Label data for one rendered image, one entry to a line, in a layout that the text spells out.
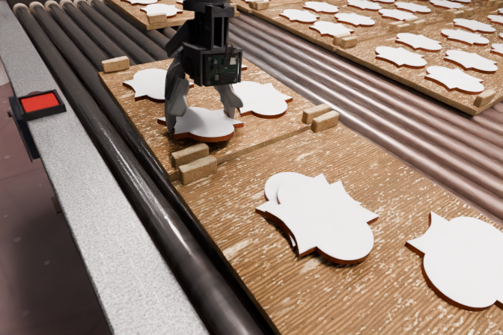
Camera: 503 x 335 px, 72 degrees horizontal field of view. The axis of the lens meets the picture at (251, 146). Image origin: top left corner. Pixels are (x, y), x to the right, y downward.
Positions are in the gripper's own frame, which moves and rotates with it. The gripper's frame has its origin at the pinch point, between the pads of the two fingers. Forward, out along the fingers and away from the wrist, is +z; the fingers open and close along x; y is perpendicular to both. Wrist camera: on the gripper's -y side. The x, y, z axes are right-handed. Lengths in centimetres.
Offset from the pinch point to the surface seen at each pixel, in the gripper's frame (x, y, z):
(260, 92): 17.0, -5.8, -2.1
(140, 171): -11.9, 2.6, 5.7
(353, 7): 91, -49, -18
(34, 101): -23.6, -26.1, 1.0
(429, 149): 37.1, 22.2, 3.5
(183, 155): -6.8, 7.9, 1.5
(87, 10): -1, -88, -11
